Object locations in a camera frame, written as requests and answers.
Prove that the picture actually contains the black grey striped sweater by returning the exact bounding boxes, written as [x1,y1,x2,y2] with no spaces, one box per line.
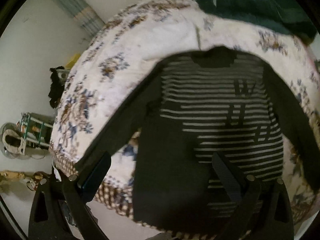
[76,47,319,236]

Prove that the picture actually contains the clutter on floor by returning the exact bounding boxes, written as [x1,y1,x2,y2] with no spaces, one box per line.
[1,170,50,193]

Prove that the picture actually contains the fur lined slipper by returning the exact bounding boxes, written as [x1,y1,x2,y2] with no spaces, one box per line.
[1,122,26,159]

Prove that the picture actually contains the green metal rack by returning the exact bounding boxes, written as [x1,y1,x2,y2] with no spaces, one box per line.
[17,112,54,148]

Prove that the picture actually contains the black garment on rack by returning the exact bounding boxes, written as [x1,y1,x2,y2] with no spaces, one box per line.
[48,66,64,109]

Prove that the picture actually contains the yellow object behind bed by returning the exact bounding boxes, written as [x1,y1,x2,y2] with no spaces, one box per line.
[65,53,81,70]

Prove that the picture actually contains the white floral bed blanket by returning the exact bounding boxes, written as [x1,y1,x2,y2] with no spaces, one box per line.
[48,0,320,238]

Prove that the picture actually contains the dark green cloth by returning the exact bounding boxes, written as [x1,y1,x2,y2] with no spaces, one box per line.
[194,0,317,46]

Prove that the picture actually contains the striped window curtain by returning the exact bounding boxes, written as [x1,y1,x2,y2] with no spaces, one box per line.
[52,0,104,37]

